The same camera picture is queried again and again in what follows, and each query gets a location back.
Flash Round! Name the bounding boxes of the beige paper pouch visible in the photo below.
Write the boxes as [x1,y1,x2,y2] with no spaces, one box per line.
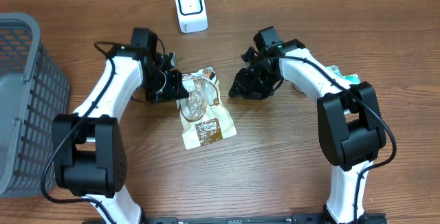
[176,67,237,150]

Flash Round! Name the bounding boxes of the teal tissue packet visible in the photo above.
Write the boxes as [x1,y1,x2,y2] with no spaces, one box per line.
[327,65,344,78]

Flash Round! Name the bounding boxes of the green lid jar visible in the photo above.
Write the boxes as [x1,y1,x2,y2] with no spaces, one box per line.
[292,83,304,93]

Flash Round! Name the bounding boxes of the green tissue packet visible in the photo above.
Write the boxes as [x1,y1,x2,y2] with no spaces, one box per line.
[343,74,361,85]

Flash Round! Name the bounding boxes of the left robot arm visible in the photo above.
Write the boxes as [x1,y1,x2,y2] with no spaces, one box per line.
[41,27,189,223]

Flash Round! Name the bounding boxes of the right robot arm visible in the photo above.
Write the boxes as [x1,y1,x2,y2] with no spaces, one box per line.
[228,26,387,223]

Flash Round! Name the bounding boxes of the white barcode scanner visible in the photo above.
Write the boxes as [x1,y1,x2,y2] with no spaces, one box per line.
[175,0,208,34]

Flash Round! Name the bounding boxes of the grey plastic mesh basket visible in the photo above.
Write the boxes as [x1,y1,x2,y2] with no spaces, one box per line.
[1,12,72,198]

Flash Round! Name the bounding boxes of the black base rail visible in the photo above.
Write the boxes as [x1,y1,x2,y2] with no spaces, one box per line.
[82,212,389,224]

